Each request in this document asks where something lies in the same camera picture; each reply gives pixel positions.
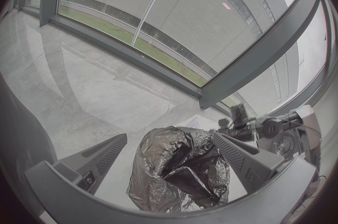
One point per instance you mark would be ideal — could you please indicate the black plastic bag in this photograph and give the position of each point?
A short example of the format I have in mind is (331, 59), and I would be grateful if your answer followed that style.
(158, 154)

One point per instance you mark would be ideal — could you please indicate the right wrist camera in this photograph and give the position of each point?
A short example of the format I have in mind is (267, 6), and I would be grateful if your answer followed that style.
(239, 113)

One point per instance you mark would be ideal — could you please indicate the window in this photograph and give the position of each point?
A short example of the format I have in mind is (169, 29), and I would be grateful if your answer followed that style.
(232, 72)

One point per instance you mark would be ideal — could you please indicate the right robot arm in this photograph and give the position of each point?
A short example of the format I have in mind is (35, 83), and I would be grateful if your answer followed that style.
(272, 126)

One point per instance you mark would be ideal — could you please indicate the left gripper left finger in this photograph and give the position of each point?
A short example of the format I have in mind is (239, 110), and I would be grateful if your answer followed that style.
(84, 167)

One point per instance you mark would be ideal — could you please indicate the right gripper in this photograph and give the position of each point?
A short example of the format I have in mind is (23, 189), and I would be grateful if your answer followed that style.
(243, 133)

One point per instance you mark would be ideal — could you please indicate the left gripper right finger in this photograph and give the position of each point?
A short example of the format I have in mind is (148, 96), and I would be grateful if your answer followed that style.
(258, 164)

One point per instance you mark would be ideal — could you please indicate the crumpled white paper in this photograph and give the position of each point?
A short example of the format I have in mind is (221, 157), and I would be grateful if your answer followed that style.
(196, 123)

